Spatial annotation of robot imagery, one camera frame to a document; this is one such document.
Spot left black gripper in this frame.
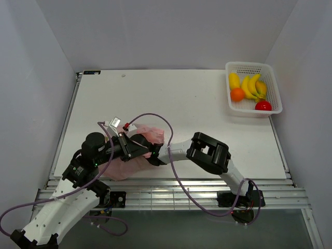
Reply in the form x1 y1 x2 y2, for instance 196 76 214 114
94 132 149 165

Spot pink plastic bag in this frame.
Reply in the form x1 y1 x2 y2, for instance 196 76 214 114
103 123 164 181

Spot orange fake orange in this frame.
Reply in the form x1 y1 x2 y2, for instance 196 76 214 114
230 88 245 102

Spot yellow fake banana bunch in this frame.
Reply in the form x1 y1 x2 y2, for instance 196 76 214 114
241 74 264 102

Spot red orange fake fruit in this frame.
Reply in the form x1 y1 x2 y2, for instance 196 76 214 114
255 101 272 112

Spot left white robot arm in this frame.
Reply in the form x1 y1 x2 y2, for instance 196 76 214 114
10 132 154 248

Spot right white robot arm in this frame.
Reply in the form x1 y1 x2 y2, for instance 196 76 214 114
130 132 253 206

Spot yellow green fake mango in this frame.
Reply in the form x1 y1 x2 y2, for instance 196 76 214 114
255 80 267 100

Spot white plastic basket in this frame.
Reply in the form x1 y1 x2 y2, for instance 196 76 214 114
225 62 283 118

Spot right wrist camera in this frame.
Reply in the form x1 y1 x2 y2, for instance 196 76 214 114
122 123 137 136

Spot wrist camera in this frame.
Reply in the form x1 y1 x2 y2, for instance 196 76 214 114
98 117 121 138
122 123 137 136

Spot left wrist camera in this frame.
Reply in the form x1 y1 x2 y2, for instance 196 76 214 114
98 117 121 138

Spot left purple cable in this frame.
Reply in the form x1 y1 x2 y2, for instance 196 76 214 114
0 121 129 237

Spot aluminium frame rail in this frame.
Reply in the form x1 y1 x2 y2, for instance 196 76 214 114
32 178 325 249

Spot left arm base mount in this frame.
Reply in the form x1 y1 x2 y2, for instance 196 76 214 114
88 180 127 224

